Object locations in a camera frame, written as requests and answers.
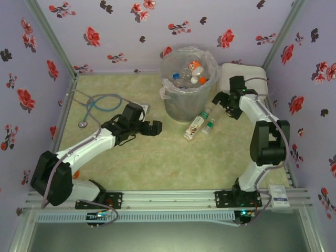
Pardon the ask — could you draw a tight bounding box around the clear unlabelled green cap bottle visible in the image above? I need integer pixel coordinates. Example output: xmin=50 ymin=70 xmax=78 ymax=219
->
xmin=201 ymin=104 xmax=227 ymax=136

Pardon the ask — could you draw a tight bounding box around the orange cap orange label bottle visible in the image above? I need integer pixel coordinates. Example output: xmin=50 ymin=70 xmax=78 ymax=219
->
xmin=187 ymin=59 xmax=208 ymax=85

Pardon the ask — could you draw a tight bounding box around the blue cap blue label bottle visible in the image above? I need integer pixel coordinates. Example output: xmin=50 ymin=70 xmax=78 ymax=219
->
xmin=172 ymin=65 xmax=191 ymax=89

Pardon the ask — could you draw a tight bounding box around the translucent grey plastic bin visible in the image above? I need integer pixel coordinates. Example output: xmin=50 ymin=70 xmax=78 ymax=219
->
xmin=160 ymin=47 xmax=220 ymax=122

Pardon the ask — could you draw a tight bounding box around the clear plastic bin liner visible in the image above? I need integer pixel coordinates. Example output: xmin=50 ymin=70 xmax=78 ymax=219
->
xmin=159 ymin=46 xmax=222 ymax=101

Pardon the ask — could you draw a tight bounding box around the white plastic container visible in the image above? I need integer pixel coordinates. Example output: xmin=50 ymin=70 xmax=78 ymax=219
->
xmin=219 ymin=62 xmax=268 ymax=101

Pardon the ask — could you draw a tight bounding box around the green cap bottle white label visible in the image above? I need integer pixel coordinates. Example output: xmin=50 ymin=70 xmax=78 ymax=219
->
xmin=183 ymin=107 xmax=212 ymax=141

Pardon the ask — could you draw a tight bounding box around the blue tube stethoscope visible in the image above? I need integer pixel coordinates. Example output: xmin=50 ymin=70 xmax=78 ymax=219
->
xmin=70 ymin=90 xmax=123 ymax=129

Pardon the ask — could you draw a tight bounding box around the white power supply box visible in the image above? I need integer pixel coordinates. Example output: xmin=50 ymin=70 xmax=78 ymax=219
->
xmin=267 ymin=185 xmax=289 ymax=208

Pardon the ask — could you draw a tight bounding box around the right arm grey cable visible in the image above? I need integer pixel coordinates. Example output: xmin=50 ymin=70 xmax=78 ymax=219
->
xmin=237 ymin=77 xmax=292 ymax=227

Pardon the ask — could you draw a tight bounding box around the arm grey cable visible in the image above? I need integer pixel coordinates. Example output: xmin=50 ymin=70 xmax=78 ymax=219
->
xmin=237 ymin=77 xmax=292 ymax=227
xmin=40 ymin=94 xmax=132 ymax=209

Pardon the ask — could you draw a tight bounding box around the left arm grey cable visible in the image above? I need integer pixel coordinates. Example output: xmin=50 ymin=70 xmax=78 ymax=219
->
xmin=40 ymin=94 xmax=132 ymax=209

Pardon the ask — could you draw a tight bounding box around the aluminium rail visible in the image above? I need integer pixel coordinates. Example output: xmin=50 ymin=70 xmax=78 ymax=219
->
xmin=25 ymin=191 xmax=311 ymax=209

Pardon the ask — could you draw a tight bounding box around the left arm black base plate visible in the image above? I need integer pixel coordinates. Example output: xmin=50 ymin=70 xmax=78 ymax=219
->
xmin=75 ymin=192 xmax=123 ymax=210

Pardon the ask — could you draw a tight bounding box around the aluminium corner post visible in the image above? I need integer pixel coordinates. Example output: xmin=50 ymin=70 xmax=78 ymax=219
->
xmin=262 ymin=0 xmax=308 ymax=69
xmin=25 ymin=0 xmax=79 ymax=77

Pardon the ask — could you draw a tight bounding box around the white slotted cable duct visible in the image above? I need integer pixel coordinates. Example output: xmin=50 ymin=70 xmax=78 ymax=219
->
xmin=35 ymin=212 xmax=235 ymax=223

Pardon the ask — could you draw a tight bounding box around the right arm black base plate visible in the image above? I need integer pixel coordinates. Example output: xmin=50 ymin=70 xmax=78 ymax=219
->
xmin=214 ymin=191 xmax=263 ymax=208

